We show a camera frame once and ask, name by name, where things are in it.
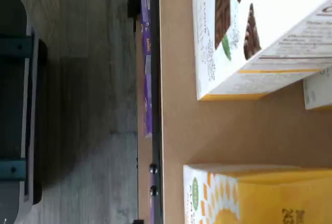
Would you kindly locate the black shelf bolt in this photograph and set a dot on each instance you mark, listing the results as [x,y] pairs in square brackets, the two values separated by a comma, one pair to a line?
[153,190]
[153,168]

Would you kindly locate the teal bracket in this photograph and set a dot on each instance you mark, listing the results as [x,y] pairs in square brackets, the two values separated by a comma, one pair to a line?
[15,46]
[13,169]

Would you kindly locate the Simple Mills almond flour box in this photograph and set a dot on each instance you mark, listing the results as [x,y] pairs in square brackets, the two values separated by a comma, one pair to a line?
[259,200]

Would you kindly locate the dark grey base platform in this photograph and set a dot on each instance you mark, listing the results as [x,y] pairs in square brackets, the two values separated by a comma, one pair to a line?
[13,104]

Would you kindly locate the purple Annie's snack box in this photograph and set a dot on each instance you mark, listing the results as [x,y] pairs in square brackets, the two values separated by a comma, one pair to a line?
[151,208]
[148,104]
[145,27]

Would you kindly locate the brown particle board shelf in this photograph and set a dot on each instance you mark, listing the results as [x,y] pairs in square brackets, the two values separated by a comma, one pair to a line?
[233,130]

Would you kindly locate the white Sweet Thins box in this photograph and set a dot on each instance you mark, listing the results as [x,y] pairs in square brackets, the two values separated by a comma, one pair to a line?
[207,53]
[317,91]

